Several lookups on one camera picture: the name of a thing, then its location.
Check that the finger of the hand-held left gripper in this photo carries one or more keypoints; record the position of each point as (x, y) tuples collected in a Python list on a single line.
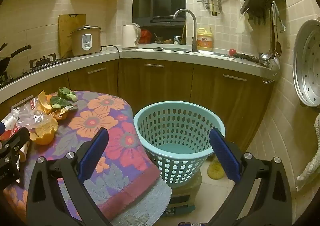
[(16, 139)]

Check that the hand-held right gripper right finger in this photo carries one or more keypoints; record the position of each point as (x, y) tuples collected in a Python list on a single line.
[(225, 156)]

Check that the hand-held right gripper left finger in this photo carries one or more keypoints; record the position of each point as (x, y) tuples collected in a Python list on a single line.
[(93, 152)]

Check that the clear plastic wrapper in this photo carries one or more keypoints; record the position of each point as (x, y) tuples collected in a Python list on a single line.
[(27, 116)]

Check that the large orange peel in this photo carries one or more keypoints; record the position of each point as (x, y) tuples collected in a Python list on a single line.
[(45, 136)]

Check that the teal perforated plastic basket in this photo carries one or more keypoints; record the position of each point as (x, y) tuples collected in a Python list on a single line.
[(150, 121)]

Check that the yellow mesh bag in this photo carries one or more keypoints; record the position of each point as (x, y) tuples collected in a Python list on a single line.
[(215, 169)]

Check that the white and blue wrapper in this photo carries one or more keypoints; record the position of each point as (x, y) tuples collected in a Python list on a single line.
[(8, 119)]

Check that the floral tablecloth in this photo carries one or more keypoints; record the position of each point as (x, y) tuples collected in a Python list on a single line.
[(120, 146)]

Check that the curled orange peel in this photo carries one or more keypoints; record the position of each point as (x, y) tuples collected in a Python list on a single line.
[(42, 102)]

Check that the small orange peel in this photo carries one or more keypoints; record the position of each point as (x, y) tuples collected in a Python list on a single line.
[(60, 116)]

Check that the silver foil wrapper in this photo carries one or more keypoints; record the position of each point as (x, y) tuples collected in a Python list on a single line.
[(68, 109)]

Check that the small stool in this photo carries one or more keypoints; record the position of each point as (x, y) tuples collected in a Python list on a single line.
[(185, 191)]

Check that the bok choy greens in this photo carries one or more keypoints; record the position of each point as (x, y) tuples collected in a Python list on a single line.
[(61, 101)]

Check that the black gas stove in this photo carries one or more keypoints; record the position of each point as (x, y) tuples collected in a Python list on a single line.
[(42, 61)]

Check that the cream hanging towel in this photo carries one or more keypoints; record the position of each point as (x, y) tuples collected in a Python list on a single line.
[(312, 166)]

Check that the black frying pan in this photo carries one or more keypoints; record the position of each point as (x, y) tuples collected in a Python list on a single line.
[(20, 49)]

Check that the wooden base cabinet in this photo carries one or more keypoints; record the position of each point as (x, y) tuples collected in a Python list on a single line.
[(162, 83)]

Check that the dark long brush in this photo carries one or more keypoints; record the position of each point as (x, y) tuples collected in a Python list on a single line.
[(247, 57)]

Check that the steel strainer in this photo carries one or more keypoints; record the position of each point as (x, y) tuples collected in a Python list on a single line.
[(272, 66)]

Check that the red tomato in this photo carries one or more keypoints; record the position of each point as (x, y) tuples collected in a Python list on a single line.
[(232, 52)]

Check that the steel ladle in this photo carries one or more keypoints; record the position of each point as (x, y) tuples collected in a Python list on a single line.
[(265, 56)]

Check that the beige rice cooker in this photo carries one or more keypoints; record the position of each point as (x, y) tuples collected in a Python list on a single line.
[(80, 41)]

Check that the yellow detergent bottle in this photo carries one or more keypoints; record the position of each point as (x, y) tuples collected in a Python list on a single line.
[(205, 41)]

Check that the paper towel roll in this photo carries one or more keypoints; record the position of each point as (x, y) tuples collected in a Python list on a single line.
[(128, 36)]

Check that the perforated aluminium steamer tray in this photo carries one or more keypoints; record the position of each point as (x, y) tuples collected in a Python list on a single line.
[(310, 66)]

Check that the steel sink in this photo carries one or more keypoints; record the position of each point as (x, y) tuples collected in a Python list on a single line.
[(160, 48)]

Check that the small cup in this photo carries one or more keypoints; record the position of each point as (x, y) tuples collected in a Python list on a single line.
[(177, 40)]

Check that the wooden cutting board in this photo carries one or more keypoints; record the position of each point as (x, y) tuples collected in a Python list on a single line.
[(67, 23)]

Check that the red pot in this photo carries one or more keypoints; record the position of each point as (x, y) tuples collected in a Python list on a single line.
[(145, 36)]

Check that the steel kitchen faucet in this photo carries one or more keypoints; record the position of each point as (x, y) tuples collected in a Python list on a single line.
[(193, 31)]

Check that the small dark bowl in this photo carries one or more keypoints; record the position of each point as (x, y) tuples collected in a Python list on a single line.
[(159, 40)]

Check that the hanging white cloth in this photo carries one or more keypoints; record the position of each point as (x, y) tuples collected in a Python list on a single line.
[(243, 24)]

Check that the hanging steel spatula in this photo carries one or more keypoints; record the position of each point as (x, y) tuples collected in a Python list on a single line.
[(281, 24)]

